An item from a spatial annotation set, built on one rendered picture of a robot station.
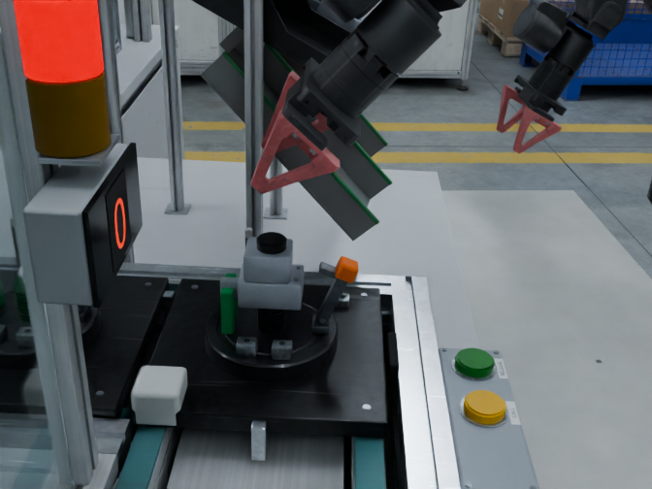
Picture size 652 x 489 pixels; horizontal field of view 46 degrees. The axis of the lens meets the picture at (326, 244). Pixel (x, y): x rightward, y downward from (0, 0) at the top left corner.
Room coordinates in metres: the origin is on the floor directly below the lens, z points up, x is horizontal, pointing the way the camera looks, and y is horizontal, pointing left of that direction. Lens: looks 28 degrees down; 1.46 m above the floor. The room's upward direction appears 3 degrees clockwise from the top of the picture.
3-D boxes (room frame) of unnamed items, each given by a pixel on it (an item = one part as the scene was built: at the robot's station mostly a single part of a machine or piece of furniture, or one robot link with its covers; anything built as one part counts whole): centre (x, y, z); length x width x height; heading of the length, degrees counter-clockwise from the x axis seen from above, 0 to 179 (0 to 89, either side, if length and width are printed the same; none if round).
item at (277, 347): (0.63, 0.04, 1.00); 0.02 x 0.01 x 0.02; 89
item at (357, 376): (0.68, 0.05, 0.96); 0.24 x 0.24 x 0.02; 89
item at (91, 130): (0.49, 0.17, 1.28); 0.05 x 0.05 x 0.05
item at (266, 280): (0.68, 0.06, 1.06); 0.08 x 0.04 x 0.07; 90
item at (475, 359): (0.66, -0.16, 0.96); 0.04 x 0.04 x 0.02
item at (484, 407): (0.59, -0.16, 0.96); 0.04 x 0.04 x 0.02
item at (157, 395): (0.58, 0.15, 0.97); 0.05 x 0.05 x 0.04; 89
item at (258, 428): (0.55, 0.05, 0.95); 0.01 x 0.01 x 0.04; 89
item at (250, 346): (0.63, 0.07, 1.00); 0.02 x 0.01 x 0.02; 89
